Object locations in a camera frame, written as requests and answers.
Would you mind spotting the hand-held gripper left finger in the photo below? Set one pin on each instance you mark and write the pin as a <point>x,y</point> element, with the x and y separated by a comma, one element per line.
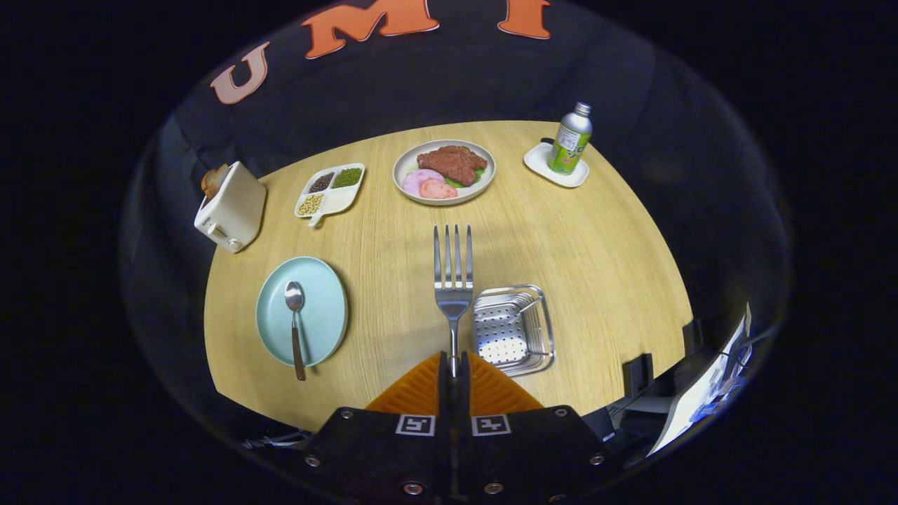
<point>444,393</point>

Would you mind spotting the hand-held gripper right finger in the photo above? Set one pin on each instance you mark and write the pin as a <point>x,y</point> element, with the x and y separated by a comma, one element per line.
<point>463,393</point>

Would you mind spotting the metal fork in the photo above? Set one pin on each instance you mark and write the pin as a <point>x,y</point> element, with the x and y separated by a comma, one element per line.
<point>453,298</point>

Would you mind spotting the perforated metal basket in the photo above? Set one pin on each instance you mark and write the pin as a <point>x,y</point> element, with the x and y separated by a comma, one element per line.
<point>501,330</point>

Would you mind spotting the light blue round plate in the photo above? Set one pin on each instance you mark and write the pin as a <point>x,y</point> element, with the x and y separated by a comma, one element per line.
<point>323,308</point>

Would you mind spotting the black table clamp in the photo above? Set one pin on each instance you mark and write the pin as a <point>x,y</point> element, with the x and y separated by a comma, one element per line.
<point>693,335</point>
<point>638,372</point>

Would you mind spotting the salmon pink ham slice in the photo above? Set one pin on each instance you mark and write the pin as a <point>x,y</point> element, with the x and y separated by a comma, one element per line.
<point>438,190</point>

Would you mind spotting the pale pink ham slice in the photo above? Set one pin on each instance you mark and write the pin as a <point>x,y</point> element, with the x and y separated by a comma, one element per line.
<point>414,182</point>

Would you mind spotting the green lettuce leaf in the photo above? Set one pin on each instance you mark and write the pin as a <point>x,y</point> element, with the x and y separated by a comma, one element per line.
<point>468,180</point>

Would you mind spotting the white divided snack tray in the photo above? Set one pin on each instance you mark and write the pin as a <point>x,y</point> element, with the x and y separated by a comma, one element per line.
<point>337,203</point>

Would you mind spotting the brown steak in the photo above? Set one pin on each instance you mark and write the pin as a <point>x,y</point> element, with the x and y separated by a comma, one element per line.
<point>449,163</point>

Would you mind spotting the pile of soybeans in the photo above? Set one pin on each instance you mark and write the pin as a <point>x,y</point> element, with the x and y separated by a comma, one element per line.
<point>311,204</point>

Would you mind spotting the round beige food plate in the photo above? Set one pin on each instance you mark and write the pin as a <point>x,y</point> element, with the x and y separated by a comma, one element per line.
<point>405,165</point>

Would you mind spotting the pile of green beans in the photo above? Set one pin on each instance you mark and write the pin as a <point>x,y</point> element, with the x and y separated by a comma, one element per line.
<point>346,177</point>

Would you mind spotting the white sheet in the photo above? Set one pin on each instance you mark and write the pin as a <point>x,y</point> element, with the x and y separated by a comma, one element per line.
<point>701,396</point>

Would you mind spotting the white square coaster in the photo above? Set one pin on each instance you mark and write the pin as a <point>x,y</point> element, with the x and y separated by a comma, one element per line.
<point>537,163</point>

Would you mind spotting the pile of red beans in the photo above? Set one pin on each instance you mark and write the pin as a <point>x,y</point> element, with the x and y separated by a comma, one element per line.
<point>321,182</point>

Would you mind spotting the green and silver drink bottle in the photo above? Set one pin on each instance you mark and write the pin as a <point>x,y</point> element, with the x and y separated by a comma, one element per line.
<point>570,144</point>

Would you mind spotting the cream white toaster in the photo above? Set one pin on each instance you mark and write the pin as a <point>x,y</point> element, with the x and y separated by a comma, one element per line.
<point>235,207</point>

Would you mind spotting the toasted bread slice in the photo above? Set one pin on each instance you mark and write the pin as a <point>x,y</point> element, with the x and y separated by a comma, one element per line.
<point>214,180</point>

